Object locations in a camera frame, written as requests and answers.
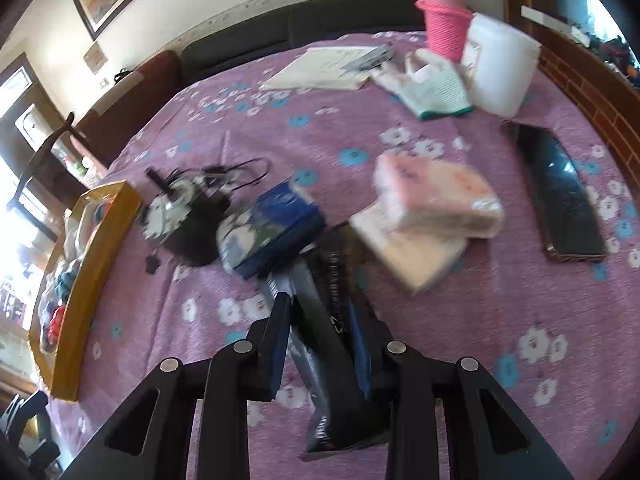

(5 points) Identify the pink thermos with knit sleeve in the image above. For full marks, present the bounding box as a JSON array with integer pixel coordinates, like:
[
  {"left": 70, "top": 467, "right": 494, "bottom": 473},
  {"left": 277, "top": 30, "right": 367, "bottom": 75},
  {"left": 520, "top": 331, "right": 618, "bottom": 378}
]
[{"left": 415, "top": 0, "right": 473, "bottom": 63}]

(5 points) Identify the small wall plaque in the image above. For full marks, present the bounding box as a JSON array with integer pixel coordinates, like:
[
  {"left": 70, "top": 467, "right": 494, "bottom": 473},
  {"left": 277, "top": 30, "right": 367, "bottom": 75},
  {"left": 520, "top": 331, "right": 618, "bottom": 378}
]
[{"left": 84, "top": 42, "right": 108, "bottom": 72}]

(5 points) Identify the blue tissue pack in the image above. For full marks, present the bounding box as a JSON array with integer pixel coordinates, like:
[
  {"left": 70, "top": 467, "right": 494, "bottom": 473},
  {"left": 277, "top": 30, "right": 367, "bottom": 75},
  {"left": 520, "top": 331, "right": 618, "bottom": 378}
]
[{"left": 216, "top": 180, "right": 326, "bottom": 281}]

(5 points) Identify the black smartphone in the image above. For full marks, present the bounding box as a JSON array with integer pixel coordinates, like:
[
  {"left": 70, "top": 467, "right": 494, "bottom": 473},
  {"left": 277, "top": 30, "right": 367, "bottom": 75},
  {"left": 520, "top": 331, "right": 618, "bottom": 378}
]
[{"left": 501, "top": 121, "right": 607, "bottom": 263}]

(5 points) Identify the white flat box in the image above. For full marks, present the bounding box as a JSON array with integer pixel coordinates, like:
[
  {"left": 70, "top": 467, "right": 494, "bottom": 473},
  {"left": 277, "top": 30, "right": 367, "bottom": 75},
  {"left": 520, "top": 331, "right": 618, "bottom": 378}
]
[{"left": 520, "top": 5, "right": 588, "bottom": 46}]

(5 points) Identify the pink tissue pack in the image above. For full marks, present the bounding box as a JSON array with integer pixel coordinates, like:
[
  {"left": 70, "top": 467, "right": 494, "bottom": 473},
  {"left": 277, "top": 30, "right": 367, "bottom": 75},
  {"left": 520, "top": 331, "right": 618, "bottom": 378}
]
[{"left": 374, "top": 152, "right": 503, "bottom": 240}]

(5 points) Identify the stack of white papers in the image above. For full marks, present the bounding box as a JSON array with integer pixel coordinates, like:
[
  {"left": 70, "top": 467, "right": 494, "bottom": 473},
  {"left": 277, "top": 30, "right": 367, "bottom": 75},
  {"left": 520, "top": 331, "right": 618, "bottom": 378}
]
[{"left": 259, "top": 46, "right": 396, "bottom": 92}]

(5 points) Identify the black cable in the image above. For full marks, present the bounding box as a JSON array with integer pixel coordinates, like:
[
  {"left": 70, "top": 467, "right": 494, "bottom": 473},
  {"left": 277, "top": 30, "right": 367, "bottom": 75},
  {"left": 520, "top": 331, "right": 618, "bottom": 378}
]
[{"left": 200, "top": 157, "right": 268, "bottom": 193}]

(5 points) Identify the brown armchair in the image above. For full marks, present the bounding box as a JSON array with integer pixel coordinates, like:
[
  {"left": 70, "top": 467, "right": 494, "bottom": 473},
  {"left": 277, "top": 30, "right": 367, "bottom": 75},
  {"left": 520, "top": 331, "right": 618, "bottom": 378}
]
[{"left": 75, "top": 49, "right": 183, "bottom": 168}]

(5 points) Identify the white tissue pack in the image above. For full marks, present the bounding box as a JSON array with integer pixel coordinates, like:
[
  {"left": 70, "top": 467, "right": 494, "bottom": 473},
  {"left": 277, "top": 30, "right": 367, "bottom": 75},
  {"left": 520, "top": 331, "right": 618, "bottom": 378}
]
[{"left": 348, "top": 206, "right": 468, "bottom": 295}]

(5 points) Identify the black round device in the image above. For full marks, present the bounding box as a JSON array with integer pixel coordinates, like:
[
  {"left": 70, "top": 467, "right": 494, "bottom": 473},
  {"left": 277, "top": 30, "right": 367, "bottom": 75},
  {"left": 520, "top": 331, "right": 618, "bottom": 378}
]
[{"left": 142, "top": 167, "right": 231, "bottom": 267}]

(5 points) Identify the pile of assorted tools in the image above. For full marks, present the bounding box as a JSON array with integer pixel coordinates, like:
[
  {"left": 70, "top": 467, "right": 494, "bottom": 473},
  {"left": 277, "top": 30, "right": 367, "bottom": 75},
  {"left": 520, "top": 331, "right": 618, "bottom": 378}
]
[{"left": 585, "top": 30, "right": 640, "bottom": 81}]

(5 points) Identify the dark grey zip pouch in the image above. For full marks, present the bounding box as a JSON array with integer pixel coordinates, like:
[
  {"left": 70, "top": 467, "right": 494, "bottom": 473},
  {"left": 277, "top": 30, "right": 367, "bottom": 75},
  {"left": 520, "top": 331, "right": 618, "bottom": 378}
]
[{"left": 257, "top": 225, "right": 396, "bottom": 453}]

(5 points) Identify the white green-cuffed work glove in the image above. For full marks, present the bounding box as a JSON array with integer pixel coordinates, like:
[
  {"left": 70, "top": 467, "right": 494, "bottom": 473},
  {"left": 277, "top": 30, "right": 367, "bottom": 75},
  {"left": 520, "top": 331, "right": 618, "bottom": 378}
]
[{"left": 372, "top": 49, "right": 474, "bottom": 121}]

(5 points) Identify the white plastic jar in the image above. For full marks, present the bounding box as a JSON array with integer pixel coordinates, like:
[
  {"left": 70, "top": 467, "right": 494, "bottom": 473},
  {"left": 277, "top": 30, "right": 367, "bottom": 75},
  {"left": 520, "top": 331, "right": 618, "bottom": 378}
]
[{"left": 460, "top": 12, "right": 543, "bottom": 118}]

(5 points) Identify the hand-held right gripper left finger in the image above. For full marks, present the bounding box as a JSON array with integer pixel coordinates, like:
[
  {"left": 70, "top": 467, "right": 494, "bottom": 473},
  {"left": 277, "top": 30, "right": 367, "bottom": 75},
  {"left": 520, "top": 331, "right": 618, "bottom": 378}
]
[{"left": 60, "top": 292, "right": 293, "bottom": 480}]

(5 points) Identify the yellow cardboard box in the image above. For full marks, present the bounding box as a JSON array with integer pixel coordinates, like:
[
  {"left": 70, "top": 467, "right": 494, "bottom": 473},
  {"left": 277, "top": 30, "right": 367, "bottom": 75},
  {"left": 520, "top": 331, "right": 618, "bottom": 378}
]
[{"left": 27, "top": 180, "right": 143, "bottom": 402}]

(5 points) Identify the brown wooden sideboard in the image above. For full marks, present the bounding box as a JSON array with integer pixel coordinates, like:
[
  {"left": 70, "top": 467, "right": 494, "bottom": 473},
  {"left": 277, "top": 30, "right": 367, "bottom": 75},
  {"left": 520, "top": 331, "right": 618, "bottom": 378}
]
[{"left": 500, "top": 0, "right": 640, "bottom": 171}]

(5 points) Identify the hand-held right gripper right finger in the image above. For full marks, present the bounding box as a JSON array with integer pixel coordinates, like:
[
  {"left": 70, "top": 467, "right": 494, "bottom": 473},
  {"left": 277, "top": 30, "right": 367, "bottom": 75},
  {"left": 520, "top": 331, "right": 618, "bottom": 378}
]
[{"left": 347, "top": 300, "right": 576, "bottom": 480}]

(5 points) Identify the black chair back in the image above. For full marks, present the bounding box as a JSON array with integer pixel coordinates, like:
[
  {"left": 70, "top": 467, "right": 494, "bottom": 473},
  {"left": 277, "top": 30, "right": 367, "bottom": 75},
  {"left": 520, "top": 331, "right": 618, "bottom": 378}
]
[{"left": 7, "top": 111, "right": 76, "bottom": 211}]

